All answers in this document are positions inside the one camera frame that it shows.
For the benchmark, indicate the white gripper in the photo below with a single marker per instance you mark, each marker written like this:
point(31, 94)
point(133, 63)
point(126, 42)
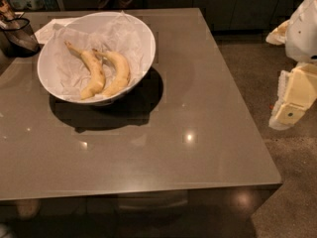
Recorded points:
point(303, 34)

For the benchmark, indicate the yellow banana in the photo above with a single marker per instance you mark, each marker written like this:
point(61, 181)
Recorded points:
point(122, 76)
point(97, 79)

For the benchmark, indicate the white bowl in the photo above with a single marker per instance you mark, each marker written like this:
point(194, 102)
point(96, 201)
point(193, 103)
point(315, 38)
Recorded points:
point(144, 33)

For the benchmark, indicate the white paper liner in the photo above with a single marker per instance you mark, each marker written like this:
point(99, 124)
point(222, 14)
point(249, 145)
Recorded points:
point(119, 33)

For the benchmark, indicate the white napkin on table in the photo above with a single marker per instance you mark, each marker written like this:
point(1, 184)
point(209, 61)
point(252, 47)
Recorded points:
point(47, 31)

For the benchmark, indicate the black mesh basket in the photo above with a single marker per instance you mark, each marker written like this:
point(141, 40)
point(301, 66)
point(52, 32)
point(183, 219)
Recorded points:
point(21, 37)

